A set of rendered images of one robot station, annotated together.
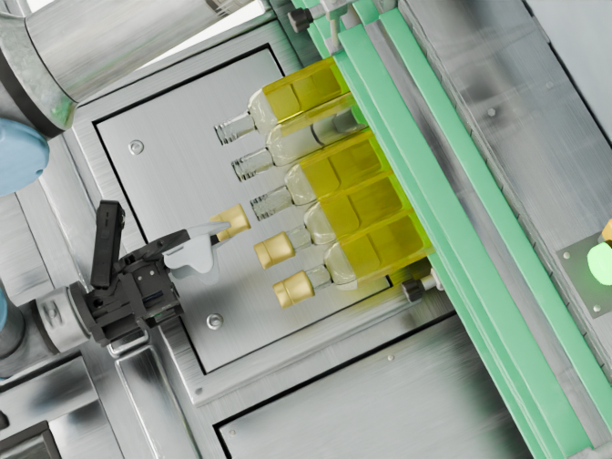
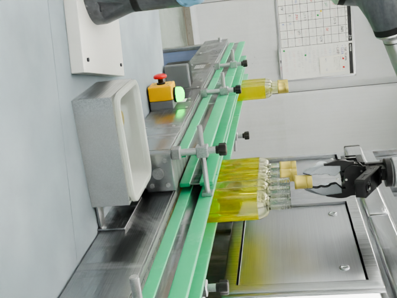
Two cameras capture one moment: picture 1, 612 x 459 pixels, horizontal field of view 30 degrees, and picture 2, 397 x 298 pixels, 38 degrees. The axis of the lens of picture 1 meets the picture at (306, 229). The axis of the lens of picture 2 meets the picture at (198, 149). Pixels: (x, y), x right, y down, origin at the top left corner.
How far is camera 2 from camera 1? 204 cm
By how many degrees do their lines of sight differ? 89
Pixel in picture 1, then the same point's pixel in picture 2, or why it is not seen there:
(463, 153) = (194, 128)
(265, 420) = not seen: hidden behind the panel
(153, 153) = (335, 264)
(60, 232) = not seen: outside the picture
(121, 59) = not seen: outside the picture
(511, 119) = (169, 124)
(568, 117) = (149, 123)
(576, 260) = (184, 106)
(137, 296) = (358, 158)
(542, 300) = (203, 109)
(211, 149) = (299, 258)
